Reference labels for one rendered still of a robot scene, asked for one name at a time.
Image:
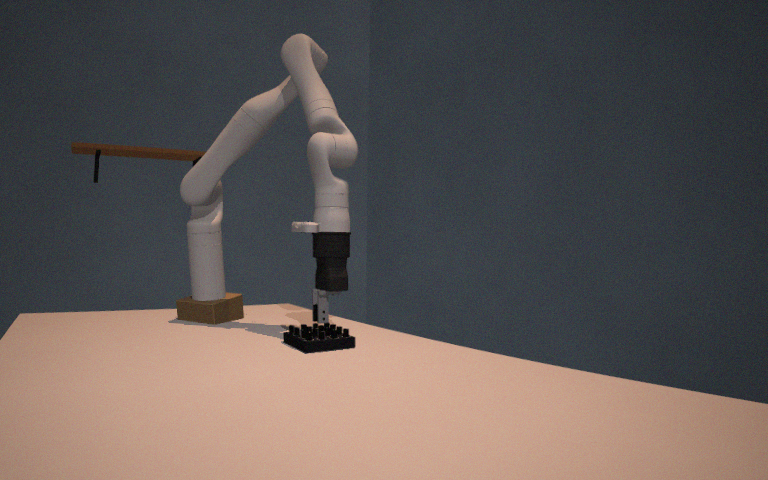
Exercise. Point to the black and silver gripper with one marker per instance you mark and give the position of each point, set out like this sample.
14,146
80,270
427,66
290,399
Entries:
332,246

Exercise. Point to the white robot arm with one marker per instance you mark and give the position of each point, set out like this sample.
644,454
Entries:
326,149

